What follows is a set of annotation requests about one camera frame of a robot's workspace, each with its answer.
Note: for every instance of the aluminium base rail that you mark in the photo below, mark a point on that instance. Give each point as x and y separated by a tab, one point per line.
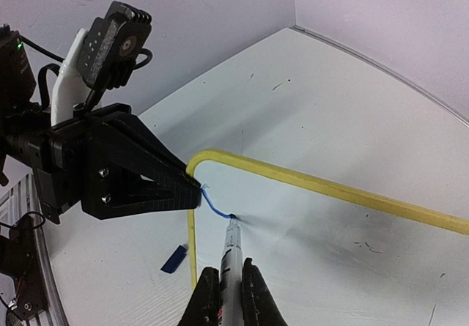
17	201

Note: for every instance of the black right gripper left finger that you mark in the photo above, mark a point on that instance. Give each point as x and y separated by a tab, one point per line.
204	304

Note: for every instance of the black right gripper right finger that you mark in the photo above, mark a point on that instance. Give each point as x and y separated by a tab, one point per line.
259	307

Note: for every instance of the yellow-framed whiteboard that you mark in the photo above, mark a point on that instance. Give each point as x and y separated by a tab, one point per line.
332	253

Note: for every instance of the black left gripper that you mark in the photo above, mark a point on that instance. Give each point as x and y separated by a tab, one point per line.
129	171

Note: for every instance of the white whiteboard marker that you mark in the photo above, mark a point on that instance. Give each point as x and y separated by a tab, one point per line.
230	312

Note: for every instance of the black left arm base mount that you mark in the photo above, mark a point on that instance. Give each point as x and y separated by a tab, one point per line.
20	260

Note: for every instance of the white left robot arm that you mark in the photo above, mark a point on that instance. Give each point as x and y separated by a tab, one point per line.
21	119

